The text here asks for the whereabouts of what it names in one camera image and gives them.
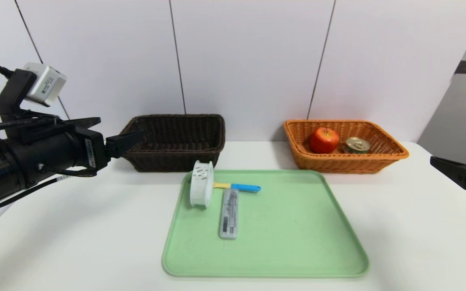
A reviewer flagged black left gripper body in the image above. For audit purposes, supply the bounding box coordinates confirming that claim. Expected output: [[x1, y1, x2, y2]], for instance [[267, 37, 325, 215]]
[[5, 126, 111, 187]]

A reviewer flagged white perforated plastic cup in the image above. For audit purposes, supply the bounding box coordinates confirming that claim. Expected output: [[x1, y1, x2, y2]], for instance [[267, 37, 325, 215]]
[[190, 160, 214, 209]]

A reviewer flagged tin can with gold lid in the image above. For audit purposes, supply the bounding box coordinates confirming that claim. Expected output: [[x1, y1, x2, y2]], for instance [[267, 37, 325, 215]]
[[345, 137, 371, 154]]

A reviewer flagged red apple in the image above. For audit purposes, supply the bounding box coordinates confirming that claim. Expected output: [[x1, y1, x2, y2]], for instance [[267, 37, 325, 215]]
[[309, 127, 340, 154]]

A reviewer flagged dark brown wicker basket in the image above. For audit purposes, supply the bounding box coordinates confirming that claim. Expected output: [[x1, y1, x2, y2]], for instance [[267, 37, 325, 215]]
[[120, 114, 226, 173]]

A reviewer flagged orange wicker basket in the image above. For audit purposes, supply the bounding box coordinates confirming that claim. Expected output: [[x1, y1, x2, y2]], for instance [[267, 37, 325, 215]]
[[284, 120, 409, 175]]

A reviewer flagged grey translucent pen case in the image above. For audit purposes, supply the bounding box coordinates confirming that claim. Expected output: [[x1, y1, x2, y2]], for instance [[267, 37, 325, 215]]
[[219, 188, 239, 240]]

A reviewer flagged light green plastic tray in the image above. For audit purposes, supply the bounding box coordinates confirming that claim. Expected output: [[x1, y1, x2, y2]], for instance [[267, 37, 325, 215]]
[[162, 169, 369, 278]]

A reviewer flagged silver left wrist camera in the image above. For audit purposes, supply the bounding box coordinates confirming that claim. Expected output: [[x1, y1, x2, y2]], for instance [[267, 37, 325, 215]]
[[23, 63, 67, 108]]

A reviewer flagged black left camera bracket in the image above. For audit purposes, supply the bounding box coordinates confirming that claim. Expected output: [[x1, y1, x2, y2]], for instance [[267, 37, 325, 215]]
[[0, 70, 37, 122]]

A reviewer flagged blue and yellow handled tool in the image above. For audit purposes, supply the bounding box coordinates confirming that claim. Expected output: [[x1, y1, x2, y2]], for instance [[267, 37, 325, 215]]
[[213, 182, 261, 193]]

